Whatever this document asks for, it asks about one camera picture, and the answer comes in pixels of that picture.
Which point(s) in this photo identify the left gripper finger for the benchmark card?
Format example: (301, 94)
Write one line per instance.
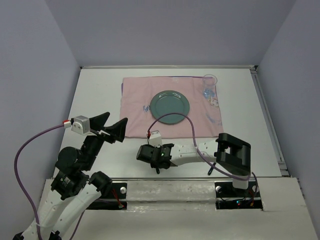
(118, 130)
(97, 123)

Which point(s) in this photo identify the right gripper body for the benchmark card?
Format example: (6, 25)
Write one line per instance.
(155, 165)

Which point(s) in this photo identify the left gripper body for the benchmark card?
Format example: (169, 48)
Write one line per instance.
(92, 144)

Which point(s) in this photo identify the pink cloth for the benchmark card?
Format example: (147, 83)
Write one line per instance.
(203, 119)

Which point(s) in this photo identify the teal plate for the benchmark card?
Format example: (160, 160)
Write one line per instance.
(172, 106)

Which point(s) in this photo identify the clear drinking glass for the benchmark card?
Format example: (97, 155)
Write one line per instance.
(209, 82)

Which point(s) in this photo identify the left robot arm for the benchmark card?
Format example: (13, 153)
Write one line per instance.
(72, 191)

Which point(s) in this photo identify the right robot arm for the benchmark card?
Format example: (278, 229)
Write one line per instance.
(227, 155)

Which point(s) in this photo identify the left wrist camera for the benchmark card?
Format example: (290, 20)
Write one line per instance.
(80, 125)

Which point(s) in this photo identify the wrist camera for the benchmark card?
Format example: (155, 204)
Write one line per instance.
(80, 125)
(154, 138)

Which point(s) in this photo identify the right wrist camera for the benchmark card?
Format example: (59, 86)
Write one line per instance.
(154, 138)

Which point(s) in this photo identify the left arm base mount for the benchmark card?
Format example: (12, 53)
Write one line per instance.
(114, 200)

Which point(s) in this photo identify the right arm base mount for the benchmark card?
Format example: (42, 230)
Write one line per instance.
(230, 198)

